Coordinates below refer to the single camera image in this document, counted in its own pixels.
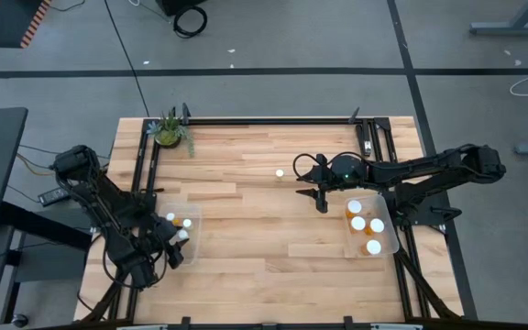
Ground clear plastic bin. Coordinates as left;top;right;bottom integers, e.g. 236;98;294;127
342;193;401;259
157;203;204;267

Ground coiled black cable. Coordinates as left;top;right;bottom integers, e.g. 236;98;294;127
172;5;209;39

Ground black power adapter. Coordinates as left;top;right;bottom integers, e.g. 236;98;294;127
38;186;71;207

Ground black mat orange striped edges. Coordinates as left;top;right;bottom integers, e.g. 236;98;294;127
0;0;53;50

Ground black aluminium table frame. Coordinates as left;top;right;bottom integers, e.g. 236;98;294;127
78;104;467;330

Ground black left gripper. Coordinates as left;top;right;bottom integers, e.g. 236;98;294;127
147;219;191;270

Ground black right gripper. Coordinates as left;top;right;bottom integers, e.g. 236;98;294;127
296;154;367;215

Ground thin black floor cable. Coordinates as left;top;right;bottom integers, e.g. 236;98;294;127
18;144;110;160

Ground potted green succulent plant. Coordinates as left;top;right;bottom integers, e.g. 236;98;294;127
147;107;196;160

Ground yellow floor cable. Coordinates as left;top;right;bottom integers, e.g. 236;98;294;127
16;153;57;178

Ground black box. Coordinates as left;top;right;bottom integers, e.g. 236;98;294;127
155;0;208;17

